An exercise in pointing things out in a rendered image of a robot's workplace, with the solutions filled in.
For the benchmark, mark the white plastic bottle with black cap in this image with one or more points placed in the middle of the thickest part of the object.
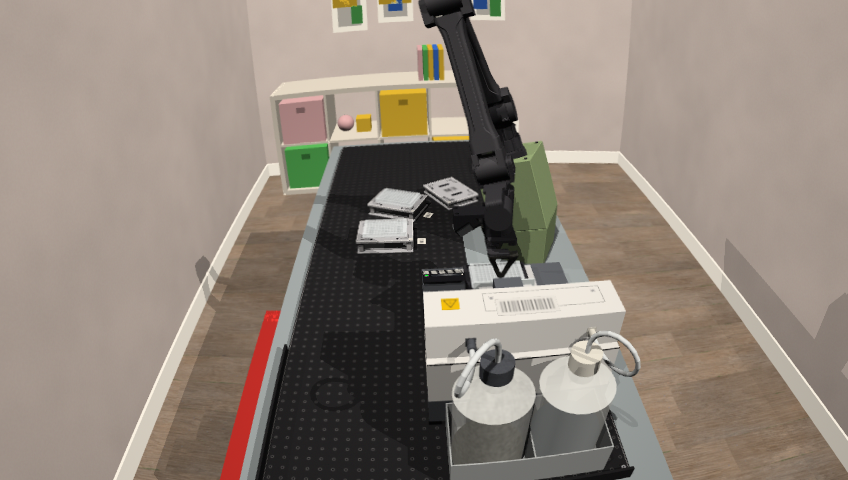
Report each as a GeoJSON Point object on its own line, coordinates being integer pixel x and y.
{"type": "Point", "coordinates": [490, 422]}

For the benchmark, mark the grey curved hose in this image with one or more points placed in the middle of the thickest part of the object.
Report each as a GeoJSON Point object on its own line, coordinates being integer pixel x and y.
{"type": "Point", "coordinates": [618, 337]}

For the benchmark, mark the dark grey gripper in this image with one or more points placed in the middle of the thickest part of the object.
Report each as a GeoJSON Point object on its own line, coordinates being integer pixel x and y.
{"type": "Point", "coordinates": [494, 251]}

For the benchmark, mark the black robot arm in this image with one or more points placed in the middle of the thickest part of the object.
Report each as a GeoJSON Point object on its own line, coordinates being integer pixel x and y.
{"type": "Point", "coordinates": [473, 79]}

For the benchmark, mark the white well plate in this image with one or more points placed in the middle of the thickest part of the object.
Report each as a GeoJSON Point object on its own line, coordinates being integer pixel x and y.
{"type": "Point", "coordinates": [385, 228]}
{"type": "Point", "coordinates": [485, 272]}
{"type": "Point", "coordinates": [399, 198]}

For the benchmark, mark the white plastic bottle with beige cap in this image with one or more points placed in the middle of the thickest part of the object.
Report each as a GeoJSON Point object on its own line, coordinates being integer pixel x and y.
{"type": "Point", "coordinates": [572, 402]}

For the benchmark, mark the white flexible hose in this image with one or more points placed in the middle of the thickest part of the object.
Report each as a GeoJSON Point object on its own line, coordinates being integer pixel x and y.
{"type": "Point", "coordinates": [464, 380]}

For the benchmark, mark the black perforated breadboard table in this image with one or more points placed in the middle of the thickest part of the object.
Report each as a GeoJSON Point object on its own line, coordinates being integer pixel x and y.
{"type": "Point", "coordinates": [353, 399]}

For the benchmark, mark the grey two-compartment bottle holder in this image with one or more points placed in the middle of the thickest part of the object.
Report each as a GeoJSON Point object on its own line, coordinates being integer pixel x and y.
{"type": "Point", "coordinates": [531, 467]}

